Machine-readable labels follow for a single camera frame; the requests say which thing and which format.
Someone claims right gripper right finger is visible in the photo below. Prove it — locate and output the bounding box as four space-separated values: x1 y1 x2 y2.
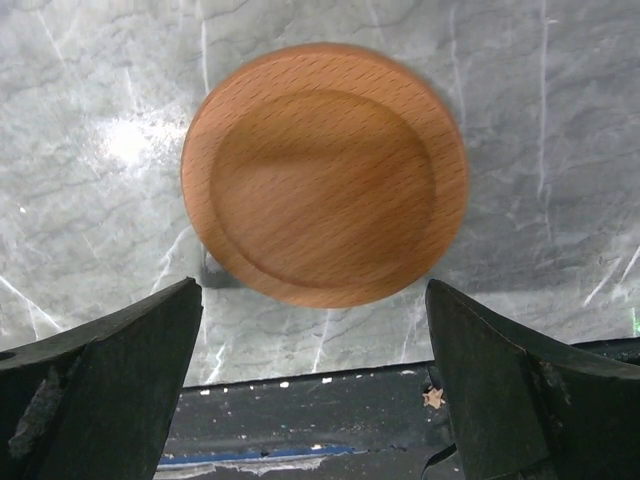
425 280 639 479

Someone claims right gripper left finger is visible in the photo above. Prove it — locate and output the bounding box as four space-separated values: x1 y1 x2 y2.
1 278 203 479

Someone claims light wood coaster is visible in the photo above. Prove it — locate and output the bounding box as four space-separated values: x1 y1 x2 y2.
181 43 469 308

